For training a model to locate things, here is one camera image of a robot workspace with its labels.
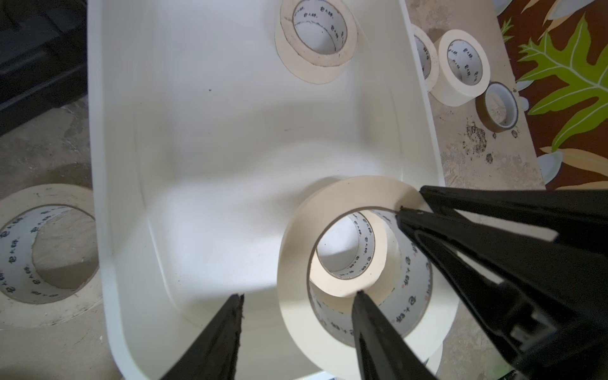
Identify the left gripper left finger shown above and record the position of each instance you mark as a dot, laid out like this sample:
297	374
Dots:
214	353

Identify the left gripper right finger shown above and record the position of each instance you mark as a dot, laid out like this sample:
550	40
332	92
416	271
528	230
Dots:
381	352

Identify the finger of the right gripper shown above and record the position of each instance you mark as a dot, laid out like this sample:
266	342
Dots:
542	305
578	216

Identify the masking tape roll eleven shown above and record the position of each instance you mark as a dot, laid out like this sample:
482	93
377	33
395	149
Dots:
357	253

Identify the masking tape roll two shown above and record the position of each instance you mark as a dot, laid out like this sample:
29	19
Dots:
28	301

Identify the white plastic storage box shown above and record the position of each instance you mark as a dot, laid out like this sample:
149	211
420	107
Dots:
204	145

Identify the masking tape roll eight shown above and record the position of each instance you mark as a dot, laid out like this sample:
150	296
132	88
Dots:
428	57

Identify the masking tape roll six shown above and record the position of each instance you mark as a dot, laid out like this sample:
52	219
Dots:
316	40

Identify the masking tape roll five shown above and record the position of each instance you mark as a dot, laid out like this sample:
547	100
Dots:
464	69

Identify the black plastic tool case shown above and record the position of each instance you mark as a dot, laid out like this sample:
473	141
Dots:
43	58

